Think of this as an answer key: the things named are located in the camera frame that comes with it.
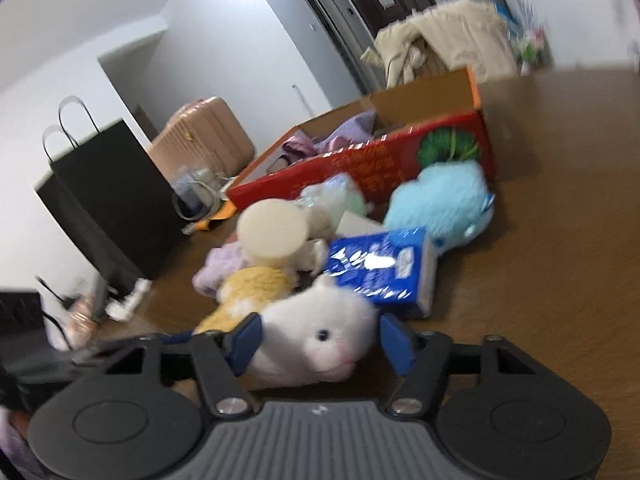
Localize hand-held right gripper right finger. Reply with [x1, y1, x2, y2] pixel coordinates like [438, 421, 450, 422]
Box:
[378, 312, 538, 418]

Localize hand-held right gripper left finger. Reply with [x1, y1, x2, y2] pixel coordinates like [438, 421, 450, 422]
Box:
[102, 312, 264, 418]

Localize white and yellow plush toy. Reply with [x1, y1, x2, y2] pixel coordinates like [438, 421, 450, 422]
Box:
[192, 266, 379, 389]

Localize lavender fuzzy cloth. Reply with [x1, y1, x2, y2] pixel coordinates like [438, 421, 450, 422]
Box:
[192, 242, 251, 302]

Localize blue tissue pack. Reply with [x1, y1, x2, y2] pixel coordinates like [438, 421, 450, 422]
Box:
[327, 227, 439, 319]

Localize beige tape roll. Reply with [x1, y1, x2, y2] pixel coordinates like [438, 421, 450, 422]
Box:
[236, 199, 311, 269]

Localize white foam sponge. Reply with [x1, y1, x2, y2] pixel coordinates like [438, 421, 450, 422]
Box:
[336, 210, 384, 239]

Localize blue plush toy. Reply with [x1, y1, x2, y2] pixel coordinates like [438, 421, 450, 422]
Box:
[382, 160, 497, 249]

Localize clear plastic bag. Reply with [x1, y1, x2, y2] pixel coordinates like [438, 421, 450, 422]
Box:
[299, 172, 369, 222]

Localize red cardboard box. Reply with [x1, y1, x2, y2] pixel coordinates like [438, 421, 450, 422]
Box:
[225, 66, 499, 212]

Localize orange paper piece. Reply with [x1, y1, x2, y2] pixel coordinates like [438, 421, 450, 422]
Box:
[191, 200, 237, 234]

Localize clear plastic container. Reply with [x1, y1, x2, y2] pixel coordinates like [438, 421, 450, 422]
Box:
[171, 164, 232, 222]

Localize black paper bag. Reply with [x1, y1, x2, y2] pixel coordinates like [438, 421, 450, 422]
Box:
[34, 95, 194, 294]

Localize pink suitcase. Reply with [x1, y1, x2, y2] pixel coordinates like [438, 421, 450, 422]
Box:
[149, 96, 257, 182]

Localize purple cloth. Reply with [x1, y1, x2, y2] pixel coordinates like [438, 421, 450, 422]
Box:
[281, 109, 379, 159]

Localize beige coat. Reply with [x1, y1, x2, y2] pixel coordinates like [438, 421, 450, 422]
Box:
[360, 0, 522, 92]

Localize grey doorway frame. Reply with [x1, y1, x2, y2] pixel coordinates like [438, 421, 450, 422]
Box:
[290, 0, 369, 94]

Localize cluttered wire rack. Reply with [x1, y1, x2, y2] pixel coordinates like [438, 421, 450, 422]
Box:
[504, 0, 552, 77]

